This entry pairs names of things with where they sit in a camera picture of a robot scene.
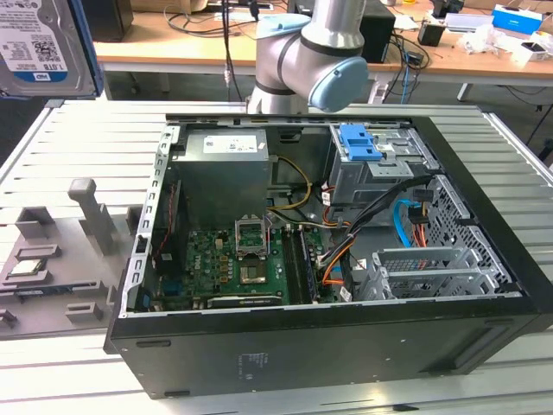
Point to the hard disk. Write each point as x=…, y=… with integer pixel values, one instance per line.
x=39, y=47

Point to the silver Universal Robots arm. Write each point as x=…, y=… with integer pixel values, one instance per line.
x=332, y=34

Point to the metal disk bay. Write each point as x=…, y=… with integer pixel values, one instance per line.
x=358, y=181

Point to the CPU socket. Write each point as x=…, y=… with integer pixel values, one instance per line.
x=252, y=237

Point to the grey power supply unit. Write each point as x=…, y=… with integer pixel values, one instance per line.
x=224, y=173

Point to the chipset heatsink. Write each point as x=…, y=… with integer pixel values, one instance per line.
x=254, y=274

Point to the green motherboard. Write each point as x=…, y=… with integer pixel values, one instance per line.
x=216, y=263

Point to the black graphics card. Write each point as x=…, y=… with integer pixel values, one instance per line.
x=244, y=301

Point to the blue plastic bay latch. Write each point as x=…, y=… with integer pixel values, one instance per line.
x=356, y=142

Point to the black PC case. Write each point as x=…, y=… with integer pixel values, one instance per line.
x=302, y=354

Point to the perforated metal drive cage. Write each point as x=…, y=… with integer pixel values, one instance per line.
x=423, y=272

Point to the wooden desk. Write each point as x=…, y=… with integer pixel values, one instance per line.
x=194, y=47

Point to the black speaker box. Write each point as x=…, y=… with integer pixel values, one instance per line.
x=378, y=32

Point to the grey parts rack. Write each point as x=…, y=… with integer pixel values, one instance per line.
x=65, y=263

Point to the black computer tower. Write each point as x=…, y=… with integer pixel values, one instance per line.
x=112, y=19

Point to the CPU chip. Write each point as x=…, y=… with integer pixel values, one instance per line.
x=27, y=268

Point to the blue cardboard box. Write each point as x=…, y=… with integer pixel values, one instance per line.
x=516, y=17

